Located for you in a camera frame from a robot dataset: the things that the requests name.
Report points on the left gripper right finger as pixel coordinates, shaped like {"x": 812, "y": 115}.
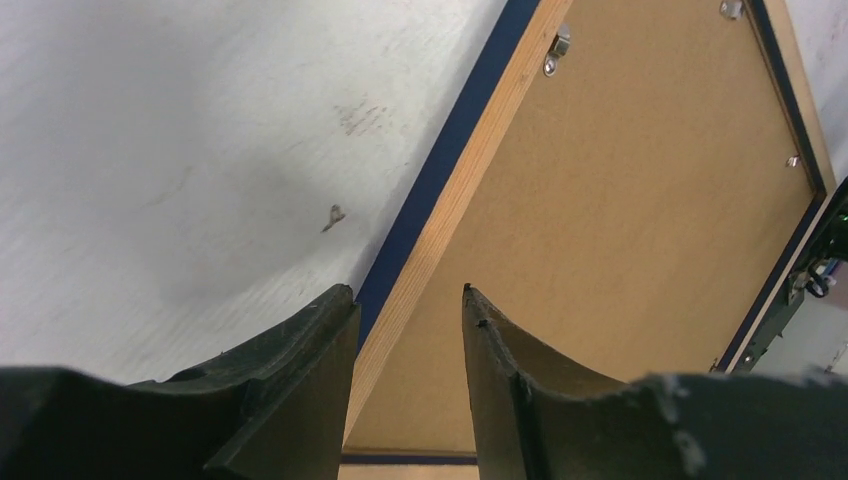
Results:
{"x": 538, "y": 414}

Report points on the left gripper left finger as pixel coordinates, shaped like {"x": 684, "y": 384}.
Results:
{"x": 273, "y": 407}

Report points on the brown backing board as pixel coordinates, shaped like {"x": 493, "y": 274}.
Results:
{"x": 630, "y": 192}

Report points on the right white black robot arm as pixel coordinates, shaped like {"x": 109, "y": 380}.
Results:
{"x": 810, "y": 276}

